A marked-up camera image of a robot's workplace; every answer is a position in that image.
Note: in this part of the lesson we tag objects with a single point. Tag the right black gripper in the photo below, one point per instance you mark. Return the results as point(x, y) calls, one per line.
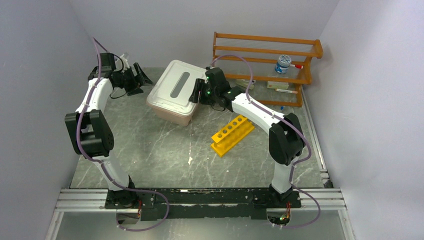
point(198, 88)

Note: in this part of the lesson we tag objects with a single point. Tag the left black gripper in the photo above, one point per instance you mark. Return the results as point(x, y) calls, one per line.
point(134, 87)

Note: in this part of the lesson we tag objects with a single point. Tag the white plastic tray lid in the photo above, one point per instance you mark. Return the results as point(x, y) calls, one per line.
point(174, 88)

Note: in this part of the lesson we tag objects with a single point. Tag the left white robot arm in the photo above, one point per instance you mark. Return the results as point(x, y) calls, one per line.
point(89, 131)

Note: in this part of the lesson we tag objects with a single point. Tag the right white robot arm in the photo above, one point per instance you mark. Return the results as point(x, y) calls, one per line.
point(286, 141)

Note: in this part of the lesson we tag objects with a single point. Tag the pink plastic bin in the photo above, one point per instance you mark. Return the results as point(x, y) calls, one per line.
point(171, 115)

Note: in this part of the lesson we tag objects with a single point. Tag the white stapler-like object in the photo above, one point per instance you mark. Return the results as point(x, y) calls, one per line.
point(245, 83)

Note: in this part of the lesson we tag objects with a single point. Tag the yellow test tube rack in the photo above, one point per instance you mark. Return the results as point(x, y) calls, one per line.
point(231, 134)

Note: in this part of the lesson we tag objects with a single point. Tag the small white box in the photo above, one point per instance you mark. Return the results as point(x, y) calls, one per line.
point(277, 85)

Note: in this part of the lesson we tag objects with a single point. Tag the red-tipped tube on shelf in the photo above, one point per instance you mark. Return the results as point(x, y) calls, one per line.
point(286, 91)

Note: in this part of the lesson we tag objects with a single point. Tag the orange wooden shelf rack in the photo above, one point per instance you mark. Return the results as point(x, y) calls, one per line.
point(243, 56)

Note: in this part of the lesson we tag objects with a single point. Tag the blue-lidded jar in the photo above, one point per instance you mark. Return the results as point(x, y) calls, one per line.
point(283, 63)

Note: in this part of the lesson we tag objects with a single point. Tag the red-capped marker pen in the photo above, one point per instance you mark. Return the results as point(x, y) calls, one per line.
point(298, 66)

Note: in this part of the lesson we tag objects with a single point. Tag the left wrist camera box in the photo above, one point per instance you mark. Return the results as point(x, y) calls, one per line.
point(124, 57)

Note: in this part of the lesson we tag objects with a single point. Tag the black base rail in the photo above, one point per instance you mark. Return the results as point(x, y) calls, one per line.
point(151, 204)

